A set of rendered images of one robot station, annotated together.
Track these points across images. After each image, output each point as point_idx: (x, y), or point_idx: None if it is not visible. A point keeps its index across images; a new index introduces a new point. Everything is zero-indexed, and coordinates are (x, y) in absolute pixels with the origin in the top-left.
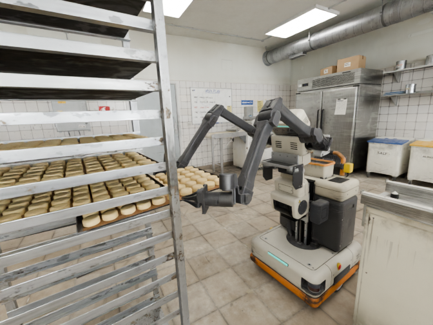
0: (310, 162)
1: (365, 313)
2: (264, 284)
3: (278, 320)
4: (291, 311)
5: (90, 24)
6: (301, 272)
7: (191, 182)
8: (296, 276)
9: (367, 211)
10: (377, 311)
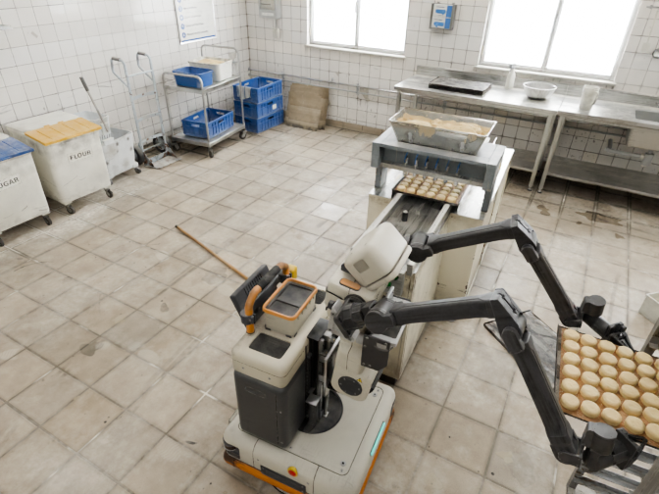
0: (307, 302)
1: (405, 354)
2: (380, 487)
3: (425, 453)
4: (401, 442)
5: None
6: (389, 404)
7: (609, 356)
8: (388, 415)
9: (415, 276)
10: (409, 341)
